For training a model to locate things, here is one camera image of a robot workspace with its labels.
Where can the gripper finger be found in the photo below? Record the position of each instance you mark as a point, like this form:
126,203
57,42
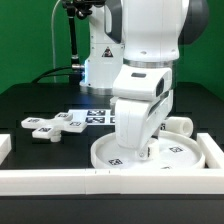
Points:
152,148

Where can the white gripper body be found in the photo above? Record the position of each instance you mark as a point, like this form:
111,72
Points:
144,99

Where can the white round table top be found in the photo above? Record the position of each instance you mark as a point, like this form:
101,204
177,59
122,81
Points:
175,151

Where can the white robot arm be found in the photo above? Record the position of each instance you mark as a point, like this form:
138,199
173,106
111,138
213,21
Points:
134,44

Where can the white marker sheet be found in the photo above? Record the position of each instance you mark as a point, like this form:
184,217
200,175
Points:
93,116

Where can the white U-shaped fence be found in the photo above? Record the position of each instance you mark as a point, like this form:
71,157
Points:
209,180

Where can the white cross-shaped table base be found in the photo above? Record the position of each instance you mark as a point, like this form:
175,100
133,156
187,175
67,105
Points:
51,128

